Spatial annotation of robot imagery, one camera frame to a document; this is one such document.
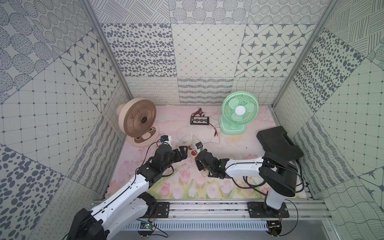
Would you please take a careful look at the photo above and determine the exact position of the cream red power strip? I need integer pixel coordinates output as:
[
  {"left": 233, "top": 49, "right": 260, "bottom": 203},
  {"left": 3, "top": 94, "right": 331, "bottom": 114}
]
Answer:
[{"left": 188, "top": 144, "right": 209, "bottom": 177}]

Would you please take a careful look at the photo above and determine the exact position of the pale green-fan power cord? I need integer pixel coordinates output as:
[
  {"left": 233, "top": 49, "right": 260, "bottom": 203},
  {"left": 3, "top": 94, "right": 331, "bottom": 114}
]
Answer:
[{"left": 191, "top": 119, "right": 223, "bottom": 148}]

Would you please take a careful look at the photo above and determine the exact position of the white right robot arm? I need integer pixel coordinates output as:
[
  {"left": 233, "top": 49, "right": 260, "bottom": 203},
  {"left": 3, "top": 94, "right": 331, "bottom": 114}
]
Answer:
[{"left": 196, "top": 149, "right": 300, "bottom": 211}]

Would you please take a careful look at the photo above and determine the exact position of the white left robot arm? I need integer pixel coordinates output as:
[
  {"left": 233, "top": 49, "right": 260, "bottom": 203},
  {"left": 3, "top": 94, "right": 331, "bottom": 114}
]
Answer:
[{"left": 64, "top": 143, "right": 189, "bottom": 240}]

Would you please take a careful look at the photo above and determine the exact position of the beige and brown desk fan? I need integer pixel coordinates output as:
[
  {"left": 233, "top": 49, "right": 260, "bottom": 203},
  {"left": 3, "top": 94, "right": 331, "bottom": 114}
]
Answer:
[{"left": 116, "top": 98, "right": 160, "bottom": 148}]

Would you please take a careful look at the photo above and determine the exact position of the green desk fan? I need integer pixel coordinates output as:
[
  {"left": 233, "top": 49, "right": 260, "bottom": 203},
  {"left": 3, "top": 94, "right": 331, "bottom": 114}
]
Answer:
[{"left": 219, "top": 91, "right": 259, "bottom": 135}]

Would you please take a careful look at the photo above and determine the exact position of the black multimeter device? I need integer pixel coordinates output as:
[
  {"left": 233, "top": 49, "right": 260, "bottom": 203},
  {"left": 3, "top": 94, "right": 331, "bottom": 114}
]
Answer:
[{"left": 190, "top": 116, "right": 210, "bottom": 126}]

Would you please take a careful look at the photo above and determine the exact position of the black plastic tool case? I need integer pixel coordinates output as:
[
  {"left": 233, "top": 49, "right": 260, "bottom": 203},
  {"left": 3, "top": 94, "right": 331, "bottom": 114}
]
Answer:
[{"left": 257, "top": 126, "right": 304, "bottom": 161}]

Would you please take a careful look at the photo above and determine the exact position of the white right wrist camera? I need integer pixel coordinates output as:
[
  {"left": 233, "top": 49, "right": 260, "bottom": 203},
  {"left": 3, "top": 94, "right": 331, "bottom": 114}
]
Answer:
[{"left": 195, "top": 142, "right": 204, "bottom": 152}]

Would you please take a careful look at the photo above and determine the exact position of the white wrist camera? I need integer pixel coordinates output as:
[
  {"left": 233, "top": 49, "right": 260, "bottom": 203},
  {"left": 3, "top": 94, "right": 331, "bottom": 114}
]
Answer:
[
  {"left": 195, "top": 142, "right": 204, "bottom": 152},
  {"left": 159, "top": 135, "right": 172, "bottom": 147}
]

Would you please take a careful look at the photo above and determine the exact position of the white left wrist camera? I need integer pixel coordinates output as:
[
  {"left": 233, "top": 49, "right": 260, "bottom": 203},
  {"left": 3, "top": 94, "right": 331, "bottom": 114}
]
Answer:
[{"left": 159, "top": 135, "right": 172, "bottom": 147}]

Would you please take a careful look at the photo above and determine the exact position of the black power strip cable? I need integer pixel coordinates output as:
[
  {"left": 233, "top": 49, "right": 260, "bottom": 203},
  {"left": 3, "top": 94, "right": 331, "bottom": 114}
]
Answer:
[{"left": 230, "top": 175, "right": 305, "bottom": 194}]

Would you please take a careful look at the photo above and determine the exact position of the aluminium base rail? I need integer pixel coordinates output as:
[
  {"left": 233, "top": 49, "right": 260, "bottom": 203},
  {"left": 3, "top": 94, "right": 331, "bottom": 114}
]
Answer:
[{"left": 85, "top": 199, "right": 334, "bottom": 232}]

